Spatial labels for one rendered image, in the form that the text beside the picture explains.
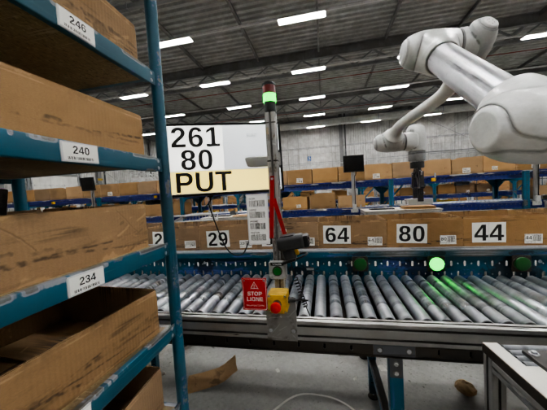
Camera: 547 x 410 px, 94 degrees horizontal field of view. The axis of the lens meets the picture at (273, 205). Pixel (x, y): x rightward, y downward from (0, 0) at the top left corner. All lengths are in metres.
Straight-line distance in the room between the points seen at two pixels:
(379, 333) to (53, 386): 0.93
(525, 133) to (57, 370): 0.92
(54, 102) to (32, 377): 0.40
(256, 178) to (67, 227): 0.74
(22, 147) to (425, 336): 1.17
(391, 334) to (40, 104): 1.13
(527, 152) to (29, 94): 0.89
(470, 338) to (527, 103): 0.78
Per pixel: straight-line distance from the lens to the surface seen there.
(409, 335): 1.14
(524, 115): 0.73
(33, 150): 0.47
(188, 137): 1.14
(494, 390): 1.13
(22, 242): 0.49
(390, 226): 1.62
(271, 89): 1.05
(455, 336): 1.18
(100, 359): 0.61
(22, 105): 0.51
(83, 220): 0.55
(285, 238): 0.93
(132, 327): 0.64
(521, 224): 1.87
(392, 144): 1.61
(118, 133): 0.62
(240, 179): 1.09
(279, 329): 1.11
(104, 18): 0.69
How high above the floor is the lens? 1.25
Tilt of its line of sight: 3 degrees down
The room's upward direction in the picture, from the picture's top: 3 degrees counter-clockwise
